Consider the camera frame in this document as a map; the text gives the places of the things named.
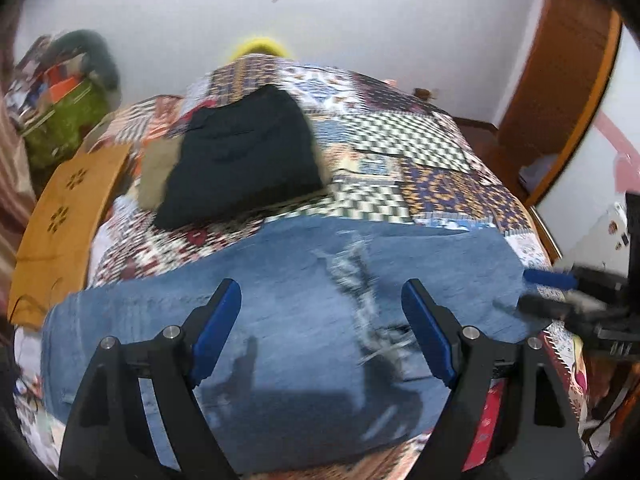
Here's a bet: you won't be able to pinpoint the striped pink curtain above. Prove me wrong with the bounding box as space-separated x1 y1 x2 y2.
0 60 38 281

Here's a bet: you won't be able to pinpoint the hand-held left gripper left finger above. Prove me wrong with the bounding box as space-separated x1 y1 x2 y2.
57 278 243 480

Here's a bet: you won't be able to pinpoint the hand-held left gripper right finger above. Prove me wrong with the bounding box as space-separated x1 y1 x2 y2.
402 278 586 480

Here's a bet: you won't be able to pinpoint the black folded pants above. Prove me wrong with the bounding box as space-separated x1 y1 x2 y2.
154 84 325 231

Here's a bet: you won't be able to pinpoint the grey plush pillow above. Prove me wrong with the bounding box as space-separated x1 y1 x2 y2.
52 30 121 93

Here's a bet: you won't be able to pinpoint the orange box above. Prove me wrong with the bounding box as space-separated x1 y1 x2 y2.
47 77 83 102

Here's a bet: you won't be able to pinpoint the yellow padded headboard tube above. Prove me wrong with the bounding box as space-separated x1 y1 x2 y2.
235 36 291 61

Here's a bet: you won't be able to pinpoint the white appliance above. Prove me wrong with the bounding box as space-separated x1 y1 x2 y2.
555 202 628 281

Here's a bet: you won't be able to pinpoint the pile of clothes and bags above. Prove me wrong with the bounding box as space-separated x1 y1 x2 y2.
10 35 86 126

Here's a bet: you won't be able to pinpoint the purple cloth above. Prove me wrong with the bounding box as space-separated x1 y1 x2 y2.
519 155 557 187

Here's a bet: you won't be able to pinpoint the blue jeans pants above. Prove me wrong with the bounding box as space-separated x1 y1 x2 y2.
40 215 546 476

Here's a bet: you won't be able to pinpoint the khaki folded pants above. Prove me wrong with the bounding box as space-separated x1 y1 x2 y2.
137 140 181 211

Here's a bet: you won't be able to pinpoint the wooden door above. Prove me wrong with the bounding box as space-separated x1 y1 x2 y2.
500 0 640 261

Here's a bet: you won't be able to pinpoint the green fabric bag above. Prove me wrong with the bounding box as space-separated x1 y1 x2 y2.
20 77 113 171

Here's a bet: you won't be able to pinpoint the wooden lap table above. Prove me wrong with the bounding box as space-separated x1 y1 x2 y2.
7 146 132 331

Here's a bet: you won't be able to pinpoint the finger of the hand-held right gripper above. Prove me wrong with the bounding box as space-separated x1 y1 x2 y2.
522 269 626 301
517 294 606 326

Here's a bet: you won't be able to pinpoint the patchwork patterned blanket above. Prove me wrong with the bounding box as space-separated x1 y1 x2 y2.
12 55 591 480

